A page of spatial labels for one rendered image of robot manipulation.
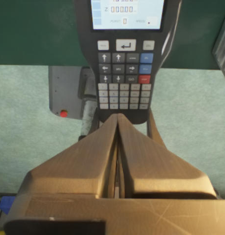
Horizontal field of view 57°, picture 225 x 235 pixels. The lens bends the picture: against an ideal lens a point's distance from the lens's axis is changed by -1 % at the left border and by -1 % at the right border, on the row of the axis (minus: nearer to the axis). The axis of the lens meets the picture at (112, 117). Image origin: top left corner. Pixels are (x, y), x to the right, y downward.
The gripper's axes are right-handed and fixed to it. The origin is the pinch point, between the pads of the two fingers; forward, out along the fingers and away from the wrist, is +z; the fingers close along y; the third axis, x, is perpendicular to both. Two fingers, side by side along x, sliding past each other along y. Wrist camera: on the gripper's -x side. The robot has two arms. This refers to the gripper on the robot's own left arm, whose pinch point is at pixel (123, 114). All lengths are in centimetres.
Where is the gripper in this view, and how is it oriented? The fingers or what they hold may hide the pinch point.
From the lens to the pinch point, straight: 28.4
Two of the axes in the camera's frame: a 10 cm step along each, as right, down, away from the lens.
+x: 0.3, 1.9, 9.8
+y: -10.0, -0.1, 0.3
